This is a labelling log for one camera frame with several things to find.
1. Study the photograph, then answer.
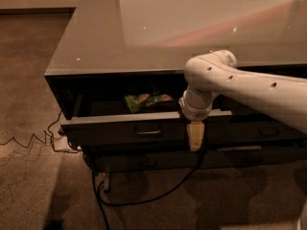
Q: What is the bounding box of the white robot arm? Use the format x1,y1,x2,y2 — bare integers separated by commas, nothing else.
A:
179,50,307,133

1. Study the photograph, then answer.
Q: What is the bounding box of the grey counter cabinet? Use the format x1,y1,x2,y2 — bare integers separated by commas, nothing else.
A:
45,0,307,172

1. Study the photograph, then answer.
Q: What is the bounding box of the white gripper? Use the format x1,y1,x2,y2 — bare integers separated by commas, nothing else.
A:
178,89,214,151

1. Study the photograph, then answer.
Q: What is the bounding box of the thick black floor cable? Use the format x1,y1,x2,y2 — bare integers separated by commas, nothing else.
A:
91,147,207,230

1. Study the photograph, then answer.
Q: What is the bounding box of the green chip bag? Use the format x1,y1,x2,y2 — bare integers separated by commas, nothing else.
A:
124,94,173,113

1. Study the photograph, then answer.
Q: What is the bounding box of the thin tangled floor wire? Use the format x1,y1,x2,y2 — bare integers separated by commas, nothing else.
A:
0,110,81,155

